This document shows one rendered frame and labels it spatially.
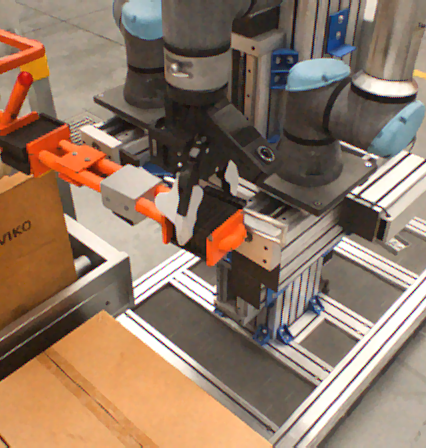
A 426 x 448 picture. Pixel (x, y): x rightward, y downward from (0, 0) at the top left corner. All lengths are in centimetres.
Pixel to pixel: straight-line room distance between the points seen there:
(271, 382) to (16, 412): 79
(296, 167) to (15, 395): 85
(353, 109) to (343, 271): 124
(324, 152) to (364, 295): 106
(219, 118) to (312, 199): 52
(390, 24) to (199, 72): 45
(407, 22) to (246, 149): 44
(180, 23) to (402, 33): 48
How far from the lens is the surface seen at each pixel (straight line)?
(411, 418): 212
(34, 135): 96
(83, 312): 165
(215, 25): 61
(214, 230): 72
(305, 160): 116
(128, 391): 142
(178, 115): 69
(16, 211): 143
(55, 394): 145
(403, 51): 101
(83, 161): 88
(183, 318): 200
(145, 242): 262
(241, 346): 192
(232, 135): 65
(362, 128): 105
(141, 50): 142
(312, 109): 110
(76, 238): 176
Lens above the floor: 171
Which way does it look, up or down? 39 degrees down
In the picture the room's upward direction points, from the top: straight up
